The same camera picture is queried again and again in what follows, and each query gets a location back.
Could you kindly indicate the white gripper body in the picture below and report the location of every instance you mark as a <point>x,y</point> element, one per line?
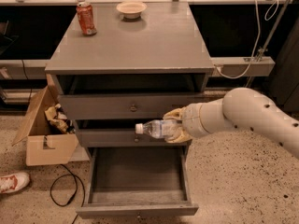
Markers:
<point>191,119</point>

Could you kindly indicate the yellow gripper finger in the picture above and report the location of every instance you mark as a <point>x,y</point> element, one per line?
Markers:
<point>175,114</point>
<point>178,138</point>

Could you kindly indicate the clear plastic water bottle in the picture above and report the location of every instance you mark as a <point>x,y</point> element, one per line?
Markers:
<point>159,129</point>

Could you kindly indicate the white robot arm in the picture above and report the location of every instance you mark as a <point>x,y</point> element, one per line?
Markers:
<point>240,108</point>

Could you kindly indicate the grey bottom drawer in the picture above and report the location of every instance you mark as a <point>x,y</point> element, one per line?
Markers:
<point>138,182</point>

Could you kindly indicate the grey drawer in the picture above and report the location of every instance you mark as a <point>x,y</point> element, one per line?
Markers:
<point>127,96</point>
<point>138,182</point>
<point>114,133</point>

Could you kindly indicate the grey drawer cabinet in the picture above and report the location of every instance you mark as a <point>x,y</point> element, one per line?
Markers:
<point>164,40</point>

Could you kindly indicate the grey middle drawer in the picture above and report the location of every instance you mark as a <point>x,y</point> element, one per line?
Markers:
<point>114,133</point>

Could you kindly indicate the grey top drawer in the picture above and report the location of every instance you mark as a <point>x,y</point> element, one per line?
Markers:
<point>127,96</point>

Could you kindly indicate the dark grey side cabinet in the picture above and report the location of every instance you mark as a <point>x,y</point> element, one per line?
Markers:
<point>284,81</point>

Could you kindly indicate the white paper bowl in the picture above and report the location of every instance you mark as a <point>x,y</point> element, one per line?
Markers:
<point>131,10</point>

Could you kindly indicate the crumpled trash in box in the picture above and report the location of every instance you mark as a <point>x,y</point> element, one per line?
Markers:
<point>58,119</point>

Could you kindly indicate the cardboard box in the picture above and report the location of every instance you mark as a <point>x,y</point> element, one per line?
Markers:
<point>44,146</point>

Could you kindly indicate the orange soda can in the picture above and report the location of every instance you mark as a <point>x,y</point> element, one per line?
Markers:
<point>85,18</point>

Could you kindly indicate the white and red sneaker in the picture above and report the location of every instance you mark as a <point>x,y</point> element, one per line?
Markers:
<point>13,183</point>

